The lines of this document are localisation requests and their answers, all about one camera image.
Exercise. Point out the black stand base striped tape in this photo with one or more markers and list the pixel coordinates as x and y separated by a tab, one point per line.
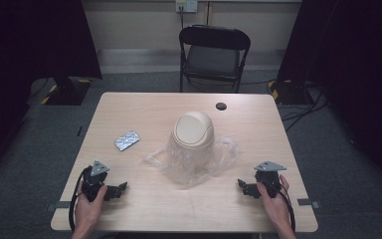
68	93
288	93

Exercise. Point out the white wall socket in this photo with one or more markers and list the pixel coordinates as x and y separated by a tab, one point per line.
186	5

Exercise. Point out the person's left hand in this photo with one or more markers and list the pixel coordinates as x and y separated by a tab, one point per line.
88	209

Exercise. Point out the grey tape strip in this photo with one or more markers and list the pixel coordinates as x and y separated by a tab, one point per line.
58	206
308	202

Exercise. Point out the black folding chair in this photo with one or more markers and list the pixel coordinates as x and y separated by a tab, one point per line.
212	61

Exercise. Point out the person's right hand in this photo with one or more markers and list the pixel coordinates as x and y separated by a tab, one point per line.
275	207

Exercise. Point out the beige swing-lid trash bin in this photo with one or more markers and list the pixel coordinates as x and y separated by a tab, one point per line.
194	129

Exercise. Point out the short black floor tape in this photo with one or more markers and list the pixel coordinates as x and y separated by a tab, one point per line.
79	131

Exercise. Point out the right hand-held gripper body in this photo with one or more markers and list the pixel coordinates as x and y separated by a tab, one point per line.
269	181

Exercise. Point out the clear plastic bag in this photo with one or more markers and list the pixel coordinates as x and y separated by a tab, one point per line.
224	156

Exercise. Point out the silver blister pack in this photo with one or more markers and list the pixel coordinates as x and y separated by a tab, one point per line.
127	140

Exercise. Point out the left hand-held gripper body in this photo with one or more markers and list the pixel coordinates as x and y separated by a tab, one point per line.
93	182

